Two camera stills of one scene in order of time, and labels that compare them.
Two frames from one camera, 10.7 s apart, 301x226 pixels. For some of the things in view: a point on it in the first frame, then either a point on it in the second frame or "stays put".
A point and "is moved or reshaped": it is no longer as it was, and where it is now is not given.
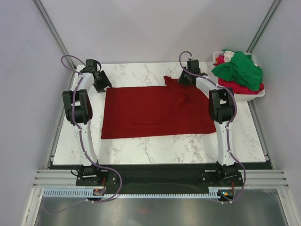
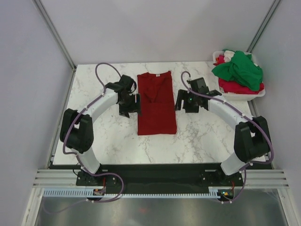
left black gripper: (100, 89) → (123, 111)
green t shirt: (241, 69) stays put
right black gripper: (181, 79) → (183, 94)
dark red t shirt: (177, 108) is moved or reshaped
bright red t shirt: (238, 88) stays put
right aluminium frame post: (269, 14) stays put
